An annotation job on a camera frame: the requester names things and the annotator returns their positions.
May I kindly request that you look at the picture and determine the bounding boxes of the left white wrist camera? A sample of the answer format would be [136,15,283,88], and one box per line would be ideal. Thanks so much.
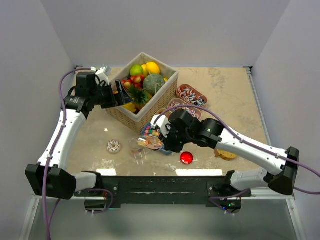
[90,66,112,87]

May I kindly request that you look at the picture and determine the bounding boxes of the bread slice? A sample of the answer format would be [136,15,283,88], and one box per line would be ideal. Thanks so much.
[214,149,238,161]

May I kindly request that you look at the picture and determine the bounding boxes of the aluminium rail frame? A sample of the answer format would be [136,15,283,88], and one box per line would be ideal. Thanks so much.
[18,196,83,240]

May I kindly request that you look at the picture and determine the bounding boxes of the yellow bananas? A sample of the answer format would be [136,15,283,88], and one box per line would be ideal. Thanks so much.
[123,103,138,114]

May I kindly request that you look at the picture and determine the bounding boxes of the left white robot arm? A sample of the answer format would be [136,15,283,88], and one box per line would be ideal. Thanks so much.
[25,66,132,200]

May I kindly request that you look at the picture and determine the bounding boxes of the silver metal scoop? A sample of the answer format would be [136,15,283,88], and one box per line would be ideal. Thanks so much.
[137,136,163,151]

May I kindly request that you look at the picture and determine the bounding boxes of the green cantaloupe melon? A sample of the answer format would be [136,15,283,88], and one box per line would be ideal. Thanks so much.
[143,74,166,96]

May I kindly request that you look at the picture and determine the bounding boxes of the black base mount frame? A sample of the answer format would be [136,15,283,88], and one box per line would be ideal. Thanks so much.
[75,176,252,214]

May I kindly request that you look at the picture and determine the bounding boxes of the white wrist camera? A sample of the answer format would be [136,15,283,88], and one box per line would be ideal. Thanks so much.
[90,66,112,87]
[150,114,176,144]

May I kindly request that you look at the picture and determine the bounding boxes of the toy pineapple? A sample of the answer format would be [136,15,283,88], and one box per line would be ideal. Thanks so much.
[127,86,152,110]

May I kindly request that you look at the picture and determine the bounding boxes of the green lime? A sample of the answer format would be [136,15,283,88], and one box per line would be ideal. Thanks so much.
[129,65,144,76]

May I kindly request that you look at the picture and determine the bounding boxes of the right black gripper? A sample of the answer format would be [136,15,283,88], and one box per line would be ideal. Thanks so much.
[159,123,193,153]

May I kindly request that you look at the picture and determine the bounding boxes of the clear glass jar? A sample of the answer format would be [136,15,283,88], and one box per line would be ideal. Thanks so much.
[129,138,145,160]

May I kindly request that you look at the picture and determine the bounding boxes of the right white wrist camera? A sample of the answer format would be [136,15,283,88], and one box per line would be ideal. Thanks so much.
[150,114,176,144]

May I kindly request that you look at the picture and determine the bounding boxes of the pink tray swirl lollipops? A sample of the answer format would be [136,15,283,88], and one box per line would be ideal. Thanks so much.
[167,98,202,120]

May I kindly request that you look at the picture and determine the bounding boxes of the yellow lemon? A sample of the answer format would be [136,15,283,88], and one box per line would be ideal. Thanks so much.
[145,62,161,75]

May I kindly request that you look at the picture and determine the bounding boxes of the yellow tray gummy candies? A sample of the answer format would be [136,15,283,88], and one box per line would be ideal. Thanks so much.
[155,108,173,119]

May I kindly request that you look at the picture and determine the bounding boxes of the blue tray star candies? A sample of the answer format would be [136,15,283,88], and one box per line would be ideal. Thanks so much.
[141,123,173,155]

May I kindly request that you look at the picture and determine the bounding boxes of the wicker basket with liner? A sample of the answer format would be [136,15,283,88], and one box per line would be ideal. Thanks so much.
[106,52,179,133]

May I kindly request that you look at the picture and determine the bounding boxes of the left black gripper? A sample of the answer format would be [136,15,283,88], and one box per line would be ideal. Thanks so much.
[90,79,133,109]

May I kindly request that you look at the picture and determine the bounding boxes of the sprinkled donut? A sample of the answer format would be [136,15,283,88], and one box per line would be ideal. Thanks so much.
[106,139,122,154]

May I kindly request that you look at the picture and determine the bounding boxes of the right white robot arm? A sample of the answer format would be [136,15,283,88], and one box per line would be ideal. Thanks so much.
[153,109,300,197]

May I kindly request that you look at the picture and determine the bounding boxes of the pink tray of lollipops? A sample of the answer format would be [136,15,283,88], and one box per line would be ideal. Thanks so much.
[175,83,208,108]

